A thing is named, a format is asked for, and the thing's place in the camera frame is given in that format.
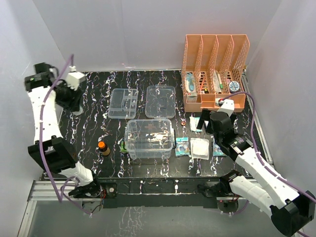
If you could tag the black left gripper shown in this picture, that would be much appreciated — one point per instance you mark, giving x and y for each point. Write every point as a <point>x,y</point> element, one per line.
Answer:
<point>73,103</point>

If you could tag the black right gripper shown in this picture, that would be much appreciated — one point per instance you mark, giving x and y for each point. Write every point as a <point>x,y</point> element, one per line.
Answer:
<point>205,116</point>

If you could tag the white teal dressing packet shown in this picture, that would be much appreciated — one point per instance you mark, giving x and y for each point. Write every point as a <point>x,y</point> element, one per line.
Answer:
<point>193,124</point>

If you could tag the white gauze pad packet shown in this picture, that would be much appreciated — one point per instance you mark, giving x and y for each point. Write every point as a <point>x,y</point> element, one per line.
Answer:
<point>199,148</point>

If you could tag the brown orange-capped bottle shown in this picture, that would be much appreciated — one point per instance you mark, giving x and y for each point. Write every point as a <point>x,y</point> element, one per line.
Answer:
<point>103,148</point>

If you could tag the clear plastic medicine box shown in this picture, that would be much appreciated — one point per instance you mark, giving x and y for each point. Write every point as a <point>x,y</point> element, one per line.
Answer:
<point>149,138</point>

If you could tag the green sachet packet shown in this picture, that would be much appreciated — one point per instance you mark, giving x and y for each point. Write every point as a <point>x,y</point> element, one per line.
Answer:
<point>122,147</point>

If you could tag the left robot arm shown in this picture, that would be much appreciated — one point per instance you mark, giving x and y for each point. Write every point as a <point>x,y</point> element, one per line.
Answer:
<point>50,150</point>

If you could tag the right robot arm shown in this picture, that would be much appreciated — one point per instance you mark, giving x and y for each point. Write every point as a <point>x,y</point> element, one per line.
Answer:
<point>288,207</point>

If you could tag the blue white stapler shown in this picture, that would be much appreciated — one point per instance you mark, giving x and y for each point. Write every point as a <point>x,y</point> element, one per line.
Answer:
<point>220,102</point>

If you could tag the grey staples box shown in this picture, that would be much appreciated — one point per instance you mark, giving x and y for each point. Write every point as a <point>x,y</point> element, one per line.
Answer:
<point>191,97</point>

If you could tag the teal tape packet right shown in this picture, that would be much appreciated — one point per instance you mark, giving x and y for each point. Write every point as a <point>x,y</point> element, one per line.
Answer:
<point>217,152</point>

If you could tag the teal tape packet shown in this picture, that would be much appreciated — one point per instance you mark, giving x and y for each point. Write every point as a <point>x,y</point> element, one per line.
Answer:
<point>182,147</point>
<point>217,152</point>

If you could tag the teal tape packet left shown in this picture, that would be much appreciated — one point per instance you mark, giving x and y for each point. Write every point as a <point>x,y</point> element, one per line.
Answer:
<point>182,147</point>

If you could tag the white marker pen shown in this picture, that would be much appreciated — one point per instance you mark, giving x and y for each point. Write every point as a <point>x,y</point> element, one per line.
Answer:
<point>219,82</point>

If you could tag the round blue patterned tin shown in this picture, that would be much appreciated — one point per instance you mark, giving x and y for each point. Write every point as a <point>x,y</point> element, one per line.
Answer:
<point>234,87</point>

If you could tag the clear plastic box lid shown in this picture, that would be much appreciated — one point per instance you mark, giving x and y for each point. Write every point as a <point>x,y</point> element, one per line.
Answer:
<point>160,101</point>

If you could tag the clear divider tray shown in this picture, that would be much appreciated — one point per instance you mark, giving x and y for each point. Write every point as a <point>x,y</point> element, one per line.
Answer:
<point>123,103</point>

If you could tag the peach plastic desk organizer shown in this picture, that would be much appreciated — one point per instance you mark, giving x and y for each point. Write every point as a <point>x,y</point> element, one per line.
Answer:
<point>205,54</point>

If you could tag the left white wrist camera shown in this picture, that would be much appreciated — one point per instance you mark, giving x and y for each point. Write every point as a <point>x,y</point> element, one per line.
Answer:
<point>74,78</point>

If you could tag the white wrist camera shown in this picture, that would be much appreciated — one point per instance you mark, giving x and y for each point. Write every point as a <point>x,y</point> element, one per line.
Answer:
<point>74,78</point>
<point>227,106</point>

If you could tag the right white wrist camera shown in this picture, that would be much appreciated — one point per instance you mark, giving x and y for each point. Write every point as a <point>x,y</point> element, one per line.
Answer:
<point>227,106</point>

